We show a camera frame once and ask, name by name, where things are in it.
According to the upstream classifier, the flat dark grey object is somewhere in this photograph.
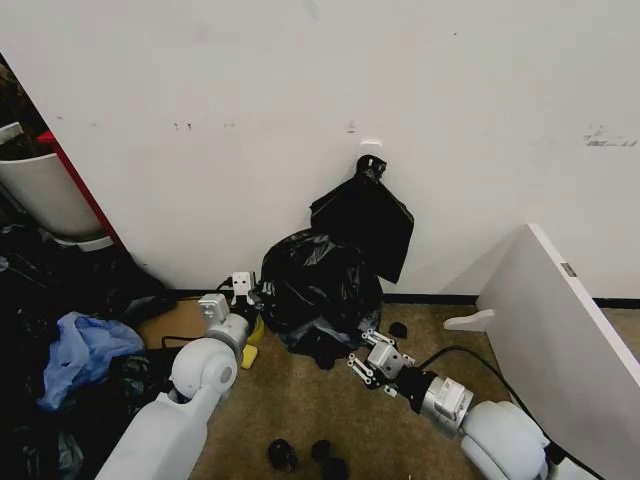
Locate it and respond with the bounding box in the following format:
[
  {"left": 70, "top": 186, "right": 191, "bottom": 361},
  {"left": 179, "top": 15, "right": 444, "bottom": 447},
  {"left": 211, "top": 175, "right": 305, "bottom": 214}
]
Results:
[{"left": 122, "top": 294, "right": 177, "bottom": 322}]

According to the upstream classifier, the white board panel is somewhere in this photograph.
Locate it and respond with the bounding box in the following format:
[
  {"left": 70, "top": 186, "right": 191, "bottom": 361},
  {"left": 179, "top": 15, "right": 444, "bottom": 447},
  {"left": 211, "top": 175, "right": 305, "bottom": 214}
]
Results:
[{"left": 473, "top": 222, "right": 640, "bottom": 440}]

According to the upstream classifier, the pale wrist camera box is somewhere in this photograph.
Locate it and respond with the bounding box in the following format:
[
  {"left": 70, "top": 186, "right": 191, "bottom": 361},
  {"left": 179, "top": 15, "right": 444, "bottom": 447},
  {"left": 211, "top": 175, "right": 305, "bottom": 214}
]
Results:
[
  {"left": 230, "top": 270, "right": 255, "bottom": 307},
  {"left": 366, "top": 343, "right": 405, "bottom": 377}
]

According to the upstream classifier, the black garbage bag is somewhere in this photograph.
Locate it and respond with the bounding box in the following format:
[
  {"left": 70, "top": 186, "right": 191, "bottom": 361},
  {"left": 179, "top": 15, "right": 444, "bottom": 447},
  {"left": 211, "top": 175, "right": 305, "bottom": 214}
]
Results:
[
  {"left": 309, "top": 154, "right": 416, "bottom": 285},
  {"left": 260, "top": 228, "right": 385, "bottom": 372}
]

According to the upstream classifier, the thin black floor cable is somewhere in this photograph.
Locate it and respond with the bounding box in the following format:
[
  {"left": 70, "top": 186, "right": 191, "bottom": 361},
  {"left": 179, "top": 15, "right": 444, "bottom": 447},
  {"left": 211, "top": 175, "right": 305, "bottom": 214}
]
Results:
[{"left": 159, "top": 333, "right": 201, "bottom": 353}]

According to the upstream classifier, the blue plastic bag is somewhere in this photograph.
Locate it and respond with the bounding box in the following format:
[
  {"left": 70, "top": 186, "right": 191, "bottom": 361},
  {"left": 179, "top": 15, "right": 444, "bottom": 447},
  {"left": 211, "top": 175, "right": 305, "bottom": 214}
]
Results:
[{"left": 37, "top": 311, "right": 146, "bottom": 412}]

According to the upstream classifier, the white paddle-shaped piece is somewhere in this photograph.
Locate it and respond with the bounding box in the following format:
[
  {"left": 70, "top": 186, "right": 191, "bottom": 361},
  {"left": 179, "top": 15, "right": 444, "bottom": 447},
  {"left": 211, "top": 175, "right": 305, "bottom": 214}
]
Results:
[{"left": 443, "top": 308, "right": 496, "bottom": 332}]

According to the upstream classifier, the white pot saucer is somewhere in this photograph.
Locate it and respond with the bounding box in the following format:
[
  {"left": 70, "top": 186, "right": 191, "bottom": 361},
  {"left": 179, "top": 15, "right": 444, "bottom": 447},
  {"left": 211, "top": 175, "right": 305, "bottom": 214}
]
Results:
[{"left": 53, "top": 233, "right": 115, "bottom": 252}]

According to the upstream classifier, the black crumpled floor lump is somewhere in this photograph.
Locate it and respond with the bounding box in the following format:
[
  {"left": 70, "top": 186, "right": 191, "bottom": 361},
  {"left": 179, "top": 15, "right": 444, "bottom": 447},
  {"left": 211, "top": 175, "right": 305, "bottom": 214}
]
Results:
[
  {"left": 267, "top": 438, "right": 300, "bottom": 474},
  {"left": 322, "top": 457, "right": 350, "bottom": 480},
  {"left": 310, "top": 439, "right": 335, "bottom": 464}
]

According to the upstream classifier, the yellow plastic piece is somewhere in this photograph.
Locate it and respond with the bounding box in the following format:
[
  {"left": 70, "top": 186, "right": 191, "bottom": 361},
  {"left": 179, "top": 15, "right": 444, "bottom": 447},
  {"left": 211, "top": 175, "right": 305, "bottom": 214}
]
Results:
[{"left": 246, "top": 316, "right": 267, "bottom": 346}]

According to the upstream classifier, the brown cardboard sheet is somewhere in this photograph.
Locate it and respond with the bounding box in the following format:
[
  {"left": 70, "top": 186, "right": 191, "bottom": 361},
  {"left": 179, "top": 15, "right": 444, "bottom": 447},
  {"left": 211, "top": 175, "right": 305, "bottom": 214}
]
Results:
[{"left": 136, "top": 298, "right": 211, "bottom": 352}]

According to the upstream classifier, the pile of black plastic bags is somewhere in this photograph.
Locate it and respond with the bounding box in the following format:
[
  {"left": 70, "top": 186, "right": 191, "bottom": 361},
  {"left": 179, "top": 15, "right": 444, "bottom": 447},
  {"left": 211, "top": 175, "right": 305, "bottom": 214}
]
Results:
[{"left": 0, "top": 223, "right": 177, "bottom": 480}]

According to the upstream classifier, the flat black hanging garbage bag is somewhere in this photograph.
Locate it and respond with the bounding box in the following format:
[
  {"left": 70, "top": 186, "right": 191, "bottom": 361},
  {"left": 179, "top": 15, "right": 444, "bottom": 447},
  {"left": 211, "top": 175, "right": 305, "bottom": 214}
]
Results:
[{"left": 309, "top": 154, "right": 416, "bottom": 285}]

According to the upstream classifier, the white plant pot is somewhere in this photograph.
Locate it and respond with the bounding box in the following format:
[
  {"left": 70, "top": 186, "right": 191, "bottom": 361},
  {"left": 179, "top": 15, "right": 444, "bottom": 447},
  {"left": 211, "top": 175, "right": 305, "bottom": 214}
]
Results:
[{"left": 0, "top": 152, "right": 104, "bottom": 239}]

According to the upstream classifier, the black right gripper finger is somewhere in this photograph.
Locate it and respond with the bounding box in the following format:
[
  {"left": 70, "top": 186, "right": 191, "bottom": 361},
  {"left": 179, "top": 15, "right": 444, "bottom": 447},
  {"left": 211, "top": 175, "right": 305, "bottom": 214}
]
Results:
[
  {"left": 359, "top": 327, "right": 402, "bottom": 355},
  {"left": 346, "top": 351, "right": 390, "bottom": 397}
]

